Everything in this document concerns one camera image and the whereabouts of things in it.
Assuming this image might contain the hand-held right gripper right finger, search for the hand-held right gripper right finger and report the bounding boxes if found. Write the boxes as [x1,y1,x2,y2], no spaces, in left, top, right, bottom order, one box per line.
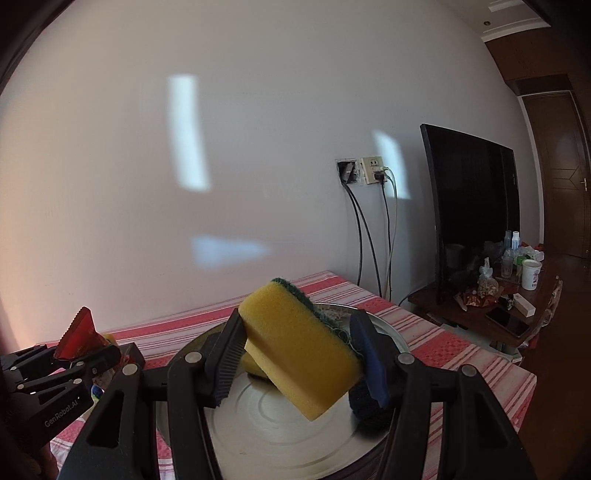
[348,312,539,480]

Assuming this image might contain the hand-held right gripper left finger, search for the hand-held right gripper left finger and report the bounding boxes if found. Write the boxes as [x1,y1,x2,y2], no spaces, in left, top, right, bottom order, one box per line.
[60,308,247,480]

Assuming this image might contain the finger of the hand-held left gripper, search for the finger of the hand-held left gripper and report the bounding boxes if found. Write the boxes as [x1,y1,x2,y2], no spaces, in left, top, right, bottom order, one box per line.
[10,342,145,394]
[0,344,61,372]

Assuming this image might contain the red snack packet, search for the red snack packet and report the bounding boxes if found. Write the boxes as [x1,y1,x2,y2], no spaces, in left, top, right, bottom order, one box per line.
[54,306,110,361]

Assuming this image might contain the blue mesh scrubber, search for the blue mesh scrubber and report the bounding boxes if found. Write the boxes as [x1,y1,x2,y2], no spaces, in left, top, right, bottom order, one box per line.
[347,369,396,437]

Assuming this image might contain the yellow sponge with green pad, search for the yellow sponge with green pad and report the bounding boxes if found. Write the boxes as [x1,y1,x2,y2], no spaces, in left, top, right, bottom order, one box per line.
[239,277,365,422]

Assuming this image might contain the round metal tray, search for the round metal tray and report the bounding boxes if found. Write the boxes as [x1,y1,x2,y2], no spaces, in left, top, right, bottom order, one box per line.
[154,301,410,480]

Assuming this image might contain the wooden television stand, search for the wooden television stand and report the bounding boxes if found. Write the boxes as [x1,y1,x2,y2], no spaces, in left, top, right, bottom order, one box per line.
[407,258,563,354]

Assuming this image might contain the red foil packet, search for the red foil packet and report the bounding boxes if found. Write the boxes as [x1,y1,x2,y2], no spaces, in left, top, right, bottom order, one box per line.
[454,290,500,311]

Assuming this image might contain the black phone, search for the black phone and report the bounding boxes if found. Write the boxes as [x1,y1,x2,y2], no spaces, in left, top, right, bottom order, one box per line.
[485,306,531,338]

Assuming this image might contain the clear bag of nuts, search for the clear bag of nuts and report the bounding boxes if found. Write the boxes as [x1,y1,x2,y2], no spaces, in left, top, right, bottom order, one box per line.
[475,258,502,299]

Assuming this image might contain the white oblong box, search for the white oblong box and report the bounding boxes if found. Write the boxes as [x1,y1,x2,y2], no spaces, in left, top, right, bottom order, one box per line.
[511,291,537,319]

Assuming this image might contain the white cup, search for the white cup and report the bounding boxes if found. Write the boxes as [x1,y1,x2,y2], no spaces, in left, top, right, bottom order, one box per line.
[520,259,544,291]

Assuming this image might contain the black television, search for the black television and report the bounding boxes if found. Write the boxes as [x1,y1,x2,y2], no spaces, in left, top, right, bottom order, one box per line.
[420,123,520,306]

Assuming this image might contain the brown wooden door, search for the brown wooden door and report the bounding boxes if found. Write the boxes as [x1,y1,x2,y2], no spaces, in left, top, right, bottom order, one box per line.
[521,90,591,260]

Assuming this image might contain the thin black cable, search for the thin black cable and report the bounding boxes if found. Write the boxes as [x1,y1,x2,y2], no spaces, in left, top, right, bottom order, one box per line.
[381,182,393,298]

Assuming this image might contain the grey cable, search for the grey cable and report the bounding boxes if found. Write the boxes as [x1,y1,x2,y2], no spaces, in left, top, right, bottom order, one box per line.
[387,167,399,280]

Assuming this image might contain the white wall socket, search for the white wall socket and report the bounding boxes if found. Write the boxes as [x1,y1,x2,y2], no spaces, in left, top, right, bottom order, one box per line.
[360,156,387,186]

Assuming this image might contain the open wall box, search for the open wall box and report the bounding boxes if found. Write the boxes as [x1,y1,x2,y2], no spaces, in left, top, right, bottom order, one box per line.
[335,158,360,185]

